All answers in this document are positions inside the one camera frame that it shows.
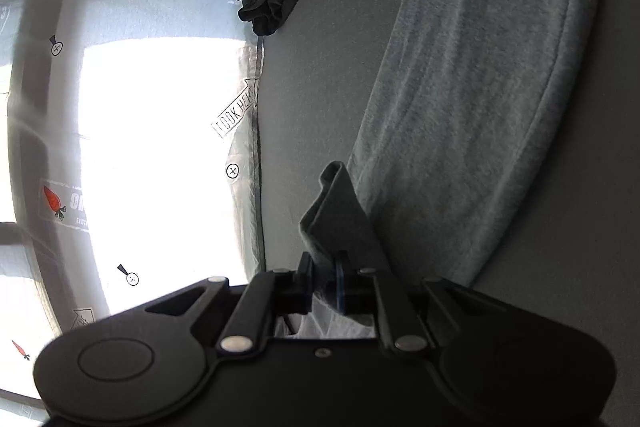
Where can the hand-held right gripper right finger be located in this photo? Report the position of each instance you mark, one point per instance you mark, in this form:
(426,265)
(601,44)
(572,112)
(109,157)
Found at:
(340,289)

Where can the white printed curtain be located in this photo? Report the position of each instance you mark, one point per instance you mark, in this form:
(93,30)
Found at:
(150,157)

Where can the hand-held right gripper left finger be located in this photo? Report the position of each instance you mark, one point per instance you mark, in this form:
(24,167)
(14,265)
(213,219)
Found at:
(306,279)

